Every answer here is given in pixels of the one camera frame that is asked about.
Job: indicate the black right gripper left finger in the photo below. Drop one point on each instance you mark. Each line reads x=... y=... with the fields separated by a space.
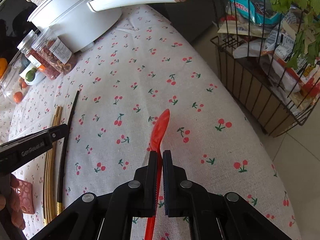
x=135 y=198

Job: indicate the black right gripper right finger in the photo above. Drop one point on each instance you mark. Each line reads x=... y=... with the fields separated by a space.
x=184 y=198

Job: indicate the red plastic spoon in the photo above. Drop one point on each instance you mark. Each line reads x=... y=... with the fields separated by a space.
x=157 y=135

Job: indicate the person's left hand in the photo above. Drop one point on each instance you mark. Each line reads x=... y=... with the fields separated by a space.
x=14 y=202

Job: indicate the pink perforated utensil holder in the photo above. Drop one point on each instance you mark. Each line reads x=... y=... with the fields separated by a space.
x=25 y=193

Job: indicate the black chopstick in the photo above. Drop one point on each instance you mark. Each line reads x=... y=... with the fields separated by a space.
x=64 y=152

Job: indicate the clear jar with kumquats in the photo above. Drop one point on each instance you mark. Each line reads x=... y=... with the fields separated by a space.
x=12 y=87

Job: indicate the white bowl with green fruit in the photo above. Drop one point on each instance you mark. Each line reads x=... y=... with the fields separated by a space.
x=31 y=75

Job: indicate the orange fruit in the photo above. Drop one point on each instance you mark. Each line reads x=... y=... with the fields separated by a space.
x=3 y=66

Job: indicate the jar of dried fruit rings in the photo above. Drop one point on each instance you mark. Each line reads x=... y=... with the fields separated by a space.
x=49 y=46

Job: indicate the dark green squash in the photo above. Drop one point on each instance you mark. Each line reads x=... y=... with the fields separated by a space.
x=24 y=61

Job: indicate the jar of red goji berries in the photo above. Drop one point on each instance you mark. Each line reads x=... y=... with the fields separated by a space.
x=32 y=55

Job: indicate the cherry print tablecloth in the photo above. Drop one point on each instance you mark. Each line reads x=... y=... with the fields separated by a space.
x=118 y=90

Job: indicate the black microwave oven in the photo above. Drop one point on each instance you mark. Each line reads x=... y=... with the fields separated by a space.
x=14 y=25

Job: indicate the stainless steel refrigerator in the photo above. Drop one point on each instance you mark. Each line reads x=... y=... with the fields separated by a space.
x=190 y=10

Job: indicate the blue snack package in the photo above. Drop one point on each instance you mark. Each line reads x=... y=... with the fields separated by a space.
x=257 y=11

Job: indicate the leafy green vegetables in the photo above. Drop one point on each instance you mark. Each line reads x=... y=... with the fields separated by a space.
x=306 y=37

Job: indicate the white electric pot with handle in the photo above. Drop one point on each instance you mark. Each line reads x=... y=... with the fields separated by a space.
x=78 y=23

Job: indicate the black wire basket rack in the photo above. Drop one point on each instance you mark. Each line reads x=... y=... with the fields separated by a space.
x=252 y=66

